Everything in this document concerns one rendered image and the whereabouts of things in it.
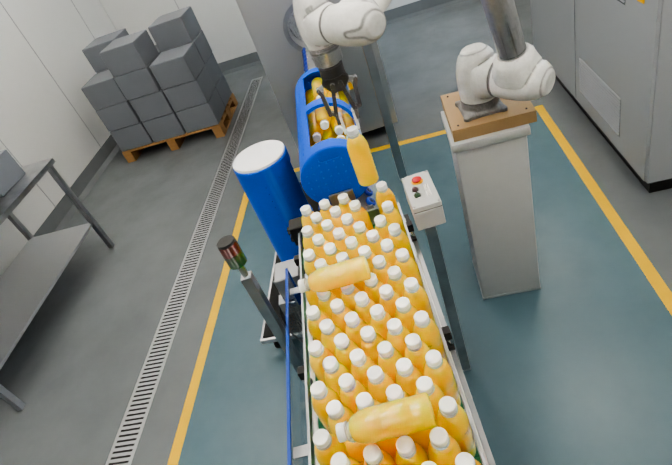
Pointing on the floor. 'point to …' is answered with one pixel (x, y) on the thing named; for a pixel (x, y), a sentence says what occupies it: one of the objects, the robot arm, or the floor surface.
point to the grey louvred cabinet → (612, 52)
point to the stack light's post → (265, 308)
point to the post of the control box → (447, 295)
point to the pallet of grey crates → (158, 84)
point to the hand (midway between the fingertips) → (349, 121)
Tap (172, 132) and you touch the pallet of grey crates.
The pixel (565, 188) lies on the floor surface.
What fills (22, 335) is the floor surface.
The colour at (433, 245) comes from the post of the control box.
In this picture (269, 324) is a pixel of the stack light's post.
